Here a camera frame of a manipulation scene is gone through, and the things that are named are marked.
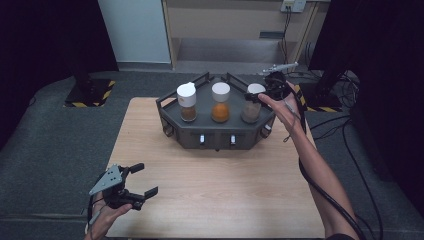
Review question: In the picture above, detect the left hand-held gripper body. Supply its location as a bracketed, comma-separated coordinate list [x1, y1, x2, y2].
[88, 163, 148, 211]

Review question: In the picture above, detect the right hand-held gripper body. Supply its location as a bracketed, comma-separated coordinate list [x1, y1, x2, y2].
[258, 62, 299, 100]

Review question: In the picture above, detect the grey powder spice jar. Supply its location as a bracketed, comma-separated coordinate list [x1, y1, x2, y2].
[240, 83, 267, 124]

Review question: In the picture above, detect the orange powder spice jar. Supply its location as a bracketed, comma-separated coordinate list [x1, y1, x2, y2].
[210, 81, 232, 124]

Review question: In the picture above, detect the dark grey spice rack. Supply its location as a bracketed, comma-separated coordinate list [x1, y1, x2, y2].
[155, 71, 278, 152]

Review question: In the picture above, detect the brown powder spice jar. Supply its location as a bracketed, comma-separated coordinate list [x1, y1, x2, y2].
[176, 82, 198, 123]

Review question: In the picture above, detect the person's right hand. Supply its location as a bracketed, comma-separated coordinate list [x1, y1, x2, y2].
[258, 81, 306, 134]

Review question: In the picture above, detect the person's left hand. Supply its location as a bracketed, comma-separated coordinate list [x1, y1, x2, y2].
[84, 194, 134, 240]

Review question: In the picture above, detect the dark condiment drawer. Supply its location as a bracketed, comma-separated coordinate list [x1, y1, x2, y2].
[161, 119, 178, 139]
[189, 132, 214, 148]
[258, 121, 274, 139]
[221, 132, 246, 148]

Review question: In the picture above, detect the black stand with striped base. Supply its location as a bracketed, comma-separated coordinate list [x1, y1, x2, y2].
[63, 0, 117, 108]
[293, 0, 366, 113]

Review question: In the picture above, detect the dark curtain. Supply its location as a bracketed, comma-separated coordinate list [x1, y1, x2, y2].
[308, 0, 424, 218]
[0, 0, 119, 151]

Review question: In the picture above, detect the white panel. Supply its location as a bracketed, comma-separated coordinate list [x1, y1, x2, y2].
[97, 0, 172, 64]

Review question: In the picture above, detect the thin gripper cable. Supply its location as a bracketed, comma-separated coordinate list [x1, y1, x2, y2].
[86, 194, 101, 233]

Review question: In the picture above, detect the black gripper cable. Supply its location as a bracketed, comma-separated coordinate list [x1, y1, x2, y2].
[291, 84, 369, 240]

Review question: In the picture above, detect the white wall socket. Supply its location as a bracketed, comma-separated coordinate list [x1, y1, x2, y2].
[280, 0, 307, 14]

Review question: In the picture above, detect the black floor cable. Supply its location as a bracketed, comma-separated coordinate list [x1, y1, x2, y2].
[309, 113, 384, 240]

